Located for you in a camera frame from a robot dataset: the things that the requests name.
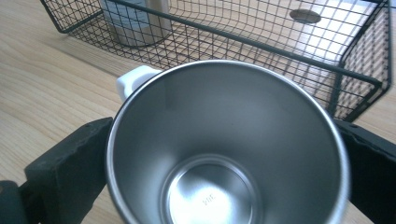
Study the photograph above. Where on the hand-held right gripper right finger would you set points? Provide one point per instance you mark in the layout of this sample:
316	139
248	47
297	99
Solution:
373	174

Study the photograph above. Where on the stainless steel cup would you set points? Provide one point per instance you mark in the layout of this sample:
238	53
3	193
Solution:
137	25

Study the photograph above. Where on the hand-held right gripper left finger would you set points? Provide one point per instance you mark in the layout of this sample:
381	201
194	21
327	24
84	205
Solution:
68	174

